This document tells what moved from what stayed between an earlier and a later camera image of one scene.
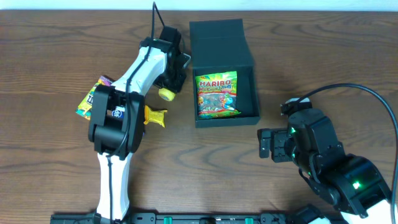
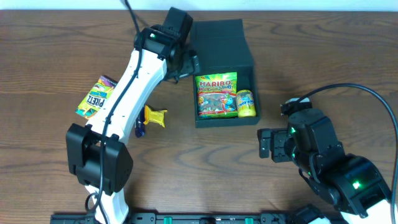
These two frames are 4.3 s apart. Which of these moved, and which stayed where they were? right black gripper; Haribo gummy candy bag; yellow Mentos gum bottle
Moved: yellow Mentos gum bottle
Stayed: right black gripper; Haribo gummy candy bag
